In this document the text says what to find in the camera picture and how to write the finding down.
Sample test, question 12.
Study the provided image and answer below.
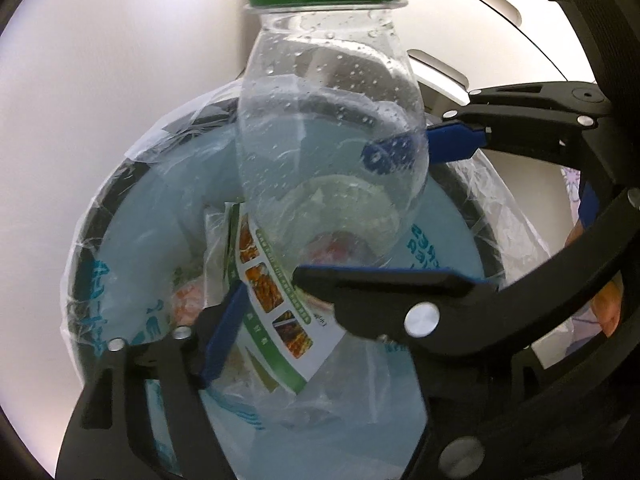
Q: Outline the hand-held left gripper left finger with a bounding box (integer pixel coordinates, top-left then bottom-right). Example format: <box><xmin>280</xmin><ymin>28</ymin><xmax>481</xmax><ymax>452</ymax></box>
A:
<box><xmin>55</xmin><ymin>282</ymin><xmax>248</xmax><ymax>480</ymax></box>

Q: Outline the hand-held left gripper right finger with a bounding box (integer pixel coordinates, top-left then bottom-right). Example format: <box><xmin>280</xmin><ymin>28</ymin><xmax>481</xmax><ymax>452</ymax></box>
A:
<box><xmin>405</xmin><ymin>347</ymin><xmax>626</xmax><ymax>480</ymax></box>

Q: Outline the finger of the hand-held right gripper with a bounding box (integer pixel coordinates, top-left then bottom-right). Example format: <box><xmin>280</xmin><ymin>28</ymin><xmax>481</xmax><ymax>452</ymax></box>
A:
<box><xmin>362</xmin><ymin>80</ymin><xmax>613</xmax><ymax>173</ymax></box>
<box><xmin>292</xmin><ymin>190</ymin><xmax>640</xmax><ymax>358</ymax></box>

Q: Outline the green bordered paper leaflet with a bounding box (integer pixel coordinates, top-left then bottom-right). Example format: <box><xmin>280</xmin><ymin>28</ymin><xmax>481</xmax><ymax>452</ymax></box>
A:
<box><xmin>222</xmin><ymin>202</ymin><xmax>341</xmax><ymax>396</ymax></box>

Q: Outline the trash bin with plastic liner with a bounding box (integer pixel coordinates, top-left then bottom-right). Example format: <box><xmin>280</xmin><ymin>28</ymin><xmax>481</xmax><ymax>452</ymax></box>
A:
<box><xmin>57</xmin><ymin>80</ymin><xmax>551</xmax><ymax>480</ymax></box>

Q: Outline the clear plastic bottle green cap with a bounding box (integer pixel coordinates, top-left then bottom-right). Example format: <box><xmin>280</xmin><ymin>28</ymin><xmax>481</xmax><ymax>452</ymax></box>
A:
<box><xmin>235</xmin><ymin>0</ymin><xmax>432</xmax><ymax>273</ymax></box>

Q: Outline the round black trash bin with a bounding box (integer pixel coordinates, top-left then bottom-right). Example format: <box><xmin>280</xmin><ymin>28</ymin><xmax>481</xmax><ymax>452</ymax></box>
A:
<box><xmin>62</xmin><ymin>95</ymin><xmax>506</xmax><ymax>480</ymax></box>

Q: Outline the person's right hand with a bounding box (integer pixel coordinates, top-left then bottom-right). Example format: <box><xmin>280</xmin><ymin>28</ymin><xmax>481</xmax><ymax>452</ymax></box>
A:
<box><xmin>590</xmin><ymin>275</ymin><xmax>625</xmax><ymax>339</ymax></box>

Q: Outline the white nightstand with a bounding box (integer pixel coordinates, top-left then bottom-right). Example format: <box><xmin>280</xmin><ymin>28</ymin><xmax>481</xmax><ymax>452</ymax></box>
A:
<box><xmin>400</xmin><ymin>0</ymin><xmax>598</xmax><ymax>121</ymax></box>

